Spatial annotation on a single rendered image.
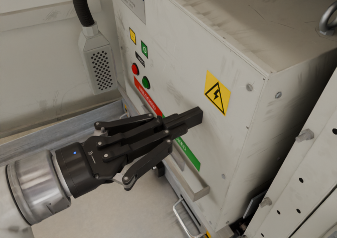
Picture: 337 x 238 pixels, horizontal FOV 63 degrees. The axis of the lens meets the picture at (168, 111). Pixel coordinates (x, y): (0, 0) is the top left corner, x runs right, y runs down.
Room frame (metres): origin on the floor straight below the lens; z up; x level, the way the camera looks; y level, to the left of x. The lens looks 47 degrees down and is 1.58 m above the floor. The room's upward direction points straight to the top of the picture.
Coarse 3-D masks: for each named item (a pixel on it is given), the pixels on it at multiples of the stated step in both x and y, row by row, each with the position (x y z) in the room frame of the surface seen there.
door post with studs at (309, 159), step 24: (336, 72) 0.23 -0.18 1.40; (336, 96) 0.22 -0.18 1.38; (312, 120) 0.22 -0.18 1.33; (336, 120) 0.20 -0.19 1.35; (312, 144) 0.21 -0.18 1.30; (336, 144) 0.19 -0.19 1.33; (288, 168) 0.22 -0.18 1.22; (312, 168) 0.19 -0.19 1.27; (336, 168) 0.17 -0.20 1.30; (288, 192) 0.20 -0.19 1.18; (312, 192) 0.18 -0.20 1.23; (264, 216) 0.21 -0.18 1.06; (288, 216) 0.18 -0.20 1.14
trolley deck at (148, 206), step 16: (144, 176) 0.42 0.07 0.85; (96, 192) 0.37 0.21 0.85; (112, 192) 0.37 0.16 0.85; (128, 192) 0.37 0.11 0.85; (144, 192) 0.37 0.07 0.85; (160, 192) 0.37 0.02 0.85; (80, 208) 0.32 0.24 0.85; (96, 208) 0.32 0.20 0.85; (112, 208) 0.32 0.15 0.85; (128, 208) 0.32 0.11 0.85; (144, 208) 0.32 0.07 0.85; (160, 208) 0.32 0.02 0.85; (176, 208) 0.32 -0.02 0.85; (48, 224) 0.28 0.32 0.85; (64, 224) 0.28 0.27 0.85; (80, 224) 0.28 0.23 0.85; (96, 224) 0.28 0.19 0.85; (112, 224) 0.28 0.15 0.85; (128, 224) 0.28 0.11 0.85; (144, 224) 0.28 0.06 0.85; (160, 224) 0.28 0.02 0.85; (176, 224) 0.28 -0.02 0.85; (192, 224) 0.28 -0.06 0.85
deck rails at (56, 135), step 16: (96, 112) 0.63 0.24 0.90; (112, 112) 0.65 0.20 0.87; (48, 128) 0.55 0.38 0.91; (64, 128) 0.57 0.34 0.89; (80, 128) 0.60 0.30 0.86; (16, 144) 0.50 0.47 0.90; (32, 144) 0.52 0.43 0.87; (48, 144) 0.53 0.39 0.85; (64, 144) 0.54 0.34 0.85; (0, 160) 0.47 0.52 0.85
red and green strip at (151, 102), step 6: (138, 84) 0.55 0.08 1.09; (144, 90) 0.52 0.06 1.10; (144, 96) 0.53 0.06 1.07; (150, 102) 0.50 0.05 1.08; (156, 108) 0.47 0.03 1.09; (156, 114) 0.47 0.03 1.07; (162, 114) 0.44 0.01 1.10; (180, 138) 0.37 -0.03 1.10; (180, 144) 0.37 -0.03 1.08; (186, 150) 0.35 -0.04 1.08; (192, 156) 0.33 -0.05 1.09; (192, 162) 0.33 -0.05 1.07; (198, 162) 0.31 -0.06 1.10; (198, 168) 0.31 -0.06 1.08
